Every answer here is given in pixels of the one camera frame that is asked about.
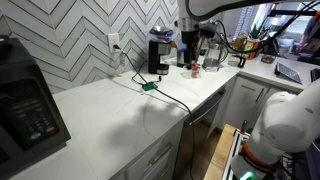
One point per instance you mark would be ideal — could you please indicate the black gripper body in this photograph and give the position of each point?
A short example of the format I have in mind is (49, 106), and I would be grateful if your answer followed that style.
(190, 39)

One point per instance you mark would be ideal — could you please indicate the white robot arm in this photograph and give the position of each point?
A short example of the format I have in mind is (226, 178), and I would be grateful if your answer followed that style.
(286, 123)

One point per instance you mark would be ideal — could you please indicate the glass pitcher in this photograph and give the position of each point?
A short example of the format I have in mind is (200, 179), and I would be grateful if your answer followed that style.
(213, 60)

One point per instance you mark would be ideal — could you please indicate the purple bowl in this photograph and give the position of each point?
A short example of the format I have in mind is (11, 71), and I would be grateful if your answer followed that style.
(161, 33)

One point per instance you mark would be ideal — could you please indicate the black coffee maker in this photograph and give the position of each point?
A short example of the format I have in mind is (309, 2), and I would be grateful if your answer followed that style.
(155, 56)

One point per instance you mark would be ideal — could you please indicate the glass measuring cup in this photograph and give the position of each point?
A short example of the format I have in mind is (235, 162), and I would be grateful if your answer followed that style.
(234, 60)

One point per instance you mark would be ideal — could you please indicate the green circuit board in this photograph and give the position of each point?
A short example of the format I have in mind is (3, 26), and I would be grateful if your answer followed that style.
(150, 86)

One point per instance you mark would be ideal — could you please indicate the yellow bottle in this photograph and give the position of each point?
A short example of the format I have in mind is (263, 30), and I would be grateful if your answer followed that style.
(238, 40)

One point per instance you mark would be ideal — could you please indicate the orange box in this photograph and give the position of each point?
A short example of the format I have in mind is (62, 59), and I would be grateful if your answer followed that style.
(251, 47)

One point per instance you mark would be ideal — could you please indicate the green potted plant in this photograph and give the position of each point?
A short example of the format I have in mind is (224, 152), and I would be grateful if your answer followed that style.
(256, 32)

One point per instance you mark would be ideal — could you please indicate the small round dish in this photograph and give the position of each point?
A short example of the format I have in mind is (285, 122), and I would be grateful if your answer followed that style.
(267, 59)

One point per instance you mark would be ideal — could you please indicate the wooden board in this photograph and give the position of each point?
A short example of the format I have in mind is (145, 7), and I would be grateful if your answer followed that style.
(220, 153)

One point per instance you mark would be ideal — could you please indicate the person in background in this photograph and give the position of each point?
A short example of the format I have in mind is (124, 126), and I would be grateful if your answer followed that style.
(313, 31)

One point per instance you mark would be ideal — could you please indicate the black keyboard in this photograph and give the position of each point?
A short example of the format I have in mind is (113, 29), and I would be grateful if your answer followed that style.
(315, 74)

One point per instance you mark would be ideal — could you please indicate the black microwave oven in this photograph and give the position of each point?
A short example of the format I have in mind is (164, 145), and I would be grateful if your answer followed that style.
(26, 110)

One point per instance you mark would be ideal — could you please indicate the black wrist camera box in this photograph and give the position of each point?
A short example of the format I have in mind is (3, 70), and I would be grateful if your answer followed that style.
(207, 31)

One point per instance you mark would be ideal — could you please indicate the white wall outlet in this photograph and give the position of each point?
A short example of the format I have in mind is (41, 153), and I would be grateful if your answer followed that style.
(113, 39)

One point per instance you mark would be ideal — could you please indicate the aluminium frame rail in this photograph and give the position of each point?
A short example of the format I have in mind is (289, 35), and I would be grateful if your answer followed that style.
(233, 150)

